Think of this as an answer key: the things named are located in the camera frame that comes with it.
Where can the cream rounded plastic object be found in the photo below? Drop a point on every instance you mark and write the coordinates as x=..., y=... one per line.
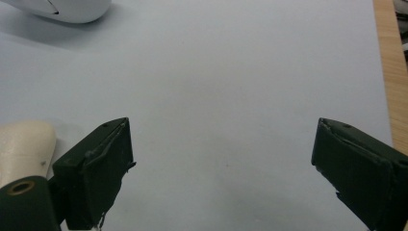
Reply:
x=22, y=150

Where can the white rounded plastic object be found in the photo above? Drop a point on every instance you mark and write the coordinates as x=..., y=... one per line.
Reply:
x=64, y=9

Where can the light wooden table edge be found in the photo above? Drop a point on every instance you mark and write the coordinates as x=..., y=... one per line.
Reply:
x=393, y=73

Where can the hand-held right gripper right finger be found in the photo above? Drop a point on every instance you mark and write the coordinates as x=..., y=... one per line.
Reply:
x=365, y=173

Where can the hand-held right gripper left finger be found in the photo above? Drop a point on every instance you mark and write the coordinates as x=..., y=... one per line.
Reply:
x=93, y=179

